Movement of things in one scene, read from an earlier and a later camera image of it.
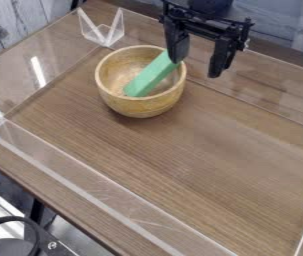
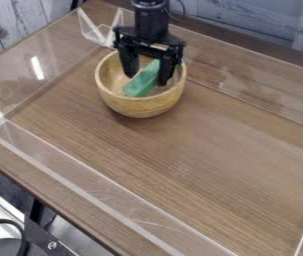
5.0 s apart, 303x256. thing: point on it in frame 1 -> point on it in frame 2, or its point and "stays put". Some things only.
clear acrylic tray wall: [70, 189] stays put
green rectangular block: [153, 76] stays put
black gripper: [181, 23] -> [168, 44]
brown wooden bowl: [117, 69] stays put
